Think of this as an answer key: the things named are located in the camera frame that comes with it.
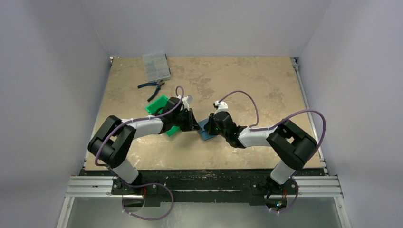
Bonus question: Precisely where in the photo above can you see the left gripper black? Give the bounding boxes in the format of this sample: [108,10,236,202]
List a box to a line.
[172,108,201,132]

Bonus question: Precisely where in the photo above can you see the blue card holder wallet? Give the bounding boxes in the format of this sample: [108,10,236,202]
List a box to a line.
[198,119,216,141]

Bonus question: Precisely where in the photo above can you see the green plastic bin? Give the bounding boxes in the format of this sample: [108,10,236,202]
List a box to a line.
[145,95,180,137]

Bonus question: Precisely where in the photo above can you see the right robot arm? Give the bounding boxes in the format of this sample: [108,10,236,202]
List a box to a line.
[203,112,318,193]

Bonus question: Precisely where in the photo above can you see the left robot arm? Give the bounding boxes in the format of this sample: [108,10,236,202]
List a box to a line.
[87,95,200,194]

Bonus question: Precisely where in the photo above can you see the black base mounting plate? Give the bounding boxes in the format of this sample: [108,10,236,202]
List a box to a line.
[78,168,325,209]

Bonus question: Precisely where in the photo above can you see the clear plastic organizer box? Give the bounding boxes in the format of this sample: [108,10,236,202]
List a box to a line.
[142,52,171,82]

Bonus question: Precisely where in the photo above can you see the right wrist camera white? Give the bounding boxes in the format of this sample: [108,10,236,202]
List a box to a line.
[213,101,229,114]

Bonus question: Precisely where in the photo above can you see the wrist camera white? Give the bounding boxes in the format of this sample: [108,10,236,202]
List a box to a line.
[213,101,229,114]
[182,95,193,110]

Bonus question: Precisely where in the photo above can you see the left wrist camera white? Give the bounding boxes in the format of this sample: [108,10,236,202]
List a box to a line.
[182,95,193,110]

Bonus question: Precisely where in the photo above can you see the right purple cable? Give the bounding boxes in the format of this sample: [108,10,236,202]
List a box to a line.
[217,90,327,177]

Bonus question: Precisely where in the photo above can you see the purple cable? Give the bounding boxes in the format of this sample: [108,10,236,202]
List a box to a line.
[94,85,185,167]
[217,90,327,177]

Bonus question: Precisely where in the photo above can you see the blue handled pliers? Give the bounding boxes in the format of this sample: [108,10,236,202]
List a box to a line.
[137,80,165,103]

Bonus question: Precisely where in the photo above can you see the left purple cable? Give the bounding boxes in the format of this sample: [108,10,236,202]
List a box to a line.
[94,85,185,167]

